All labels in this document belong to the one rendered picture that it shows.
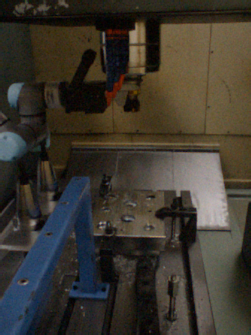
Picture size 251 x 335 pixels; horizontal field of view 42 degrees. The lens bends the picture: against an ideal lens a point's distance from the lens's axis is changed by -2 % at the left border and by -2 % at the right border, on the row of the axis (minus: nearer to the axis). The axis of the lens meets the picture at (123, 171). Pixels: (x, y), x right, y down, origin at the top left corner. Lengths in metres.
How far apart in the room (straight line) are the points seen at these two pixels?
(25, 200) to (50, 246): 0.10
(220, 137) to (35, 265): 1.67
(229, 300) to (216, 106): 1.10
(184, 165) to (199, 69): 0.54
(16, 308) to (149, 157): 1.63
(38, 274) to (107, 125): 1.59
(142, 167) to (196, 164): 0.32
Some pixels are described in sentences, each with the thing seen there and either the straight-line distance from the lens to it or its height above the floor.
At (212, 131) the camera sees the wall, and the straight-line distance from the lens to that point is 2.01.
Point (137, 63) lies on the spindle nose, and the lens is 0.83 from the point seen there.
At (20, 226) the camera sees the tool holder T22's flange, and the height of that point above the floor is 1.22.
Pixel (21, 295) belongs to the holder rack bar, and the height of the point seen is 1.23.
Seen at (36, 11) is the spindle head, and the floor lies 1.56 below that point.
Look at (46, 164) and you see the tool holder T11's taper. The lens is 0.67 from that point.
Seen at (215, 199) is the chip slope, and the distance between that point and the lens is 1.80.
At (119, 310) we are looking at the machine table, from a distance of 0.87.
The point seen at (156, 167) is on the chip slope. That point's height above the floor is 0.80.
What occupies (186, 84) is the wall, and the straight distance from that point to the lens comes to 1.94.
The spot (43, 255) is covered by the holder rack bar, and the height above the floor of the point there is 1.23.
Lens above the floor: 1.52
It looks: 23 degrees down
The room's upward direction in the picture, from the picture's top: 1 degrees counter-clockwise
